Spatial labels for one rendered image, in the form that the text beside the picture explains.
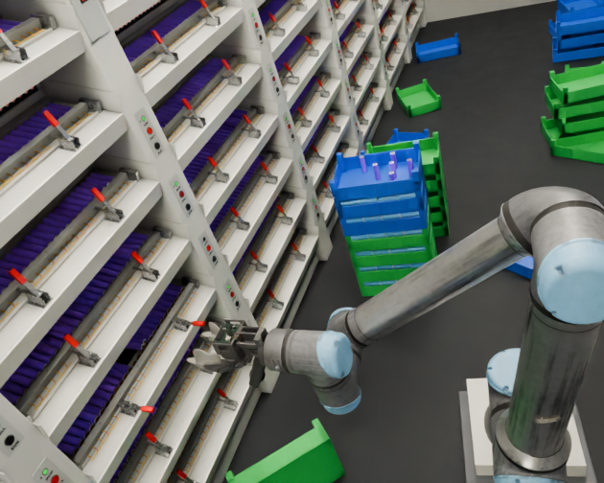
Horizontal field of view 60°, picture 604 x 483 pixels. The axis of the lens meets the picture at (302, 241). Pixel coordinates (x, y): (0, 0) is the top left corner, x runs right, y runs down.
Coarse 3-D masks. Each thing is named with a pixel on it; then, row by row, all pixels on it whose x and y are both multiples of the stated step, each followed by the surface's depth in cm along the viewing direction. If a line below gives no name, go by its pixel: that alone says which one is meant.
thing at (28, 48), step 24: (0, 0) 113; (24, 0) 111; (0, 24) 108; (24, 24) 108; (48, 24) 110; (72, 24) 111; (0, 48) 100; (24, 48) 100; (48, 48) 105; (72, 48) 110; (0, 72) 97; (24, 72) 100; (48, 72) 106; (0, 96) 96
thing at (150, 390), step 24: (192, 312) 151; (168, 336) 145; (192, 336) 148; (168, 360) 139; (144, 384) 134; (120, 432) 125; (72, 456) 121; (96, 456) 121; (120, 456) 123; (96, 480) 117
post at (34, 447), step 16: (0, 400) 95; (16, 416) 98; (32, 432) 101; (16, 448) 98; (32, 448) 101; (48, 448) 104; (0, 464) 95; (16, 464) 98; (32, 464) 101; (64, 464) 108; (16, 480) 98; (32, 480) 101; (80, 480) 112
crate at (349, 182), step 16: (416, 144) 185; (352, 160) 196; (368, 160) 195; (384, 160) 193; (400, 160) 192; (416, 160) 189; (336, 176) 190; (352, 176) 194; (368, 176) 191; (384, 176) 188; (400, 176) 185; (416, 176) 173; (336, 192) 183; (352, 192) 181; (368, 192) 180; (384, 192) 179; (400, 192) 178
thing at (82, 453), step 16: (192, 288) 155; (176, 304) 150; (160, 336) 142; (144, 352) 138; (160, 352) 140; (128, 384) 131; (112, 400) 128; (112, 416) 127; (96, 432) 122; (80, 448) 119; (96, 448) 121
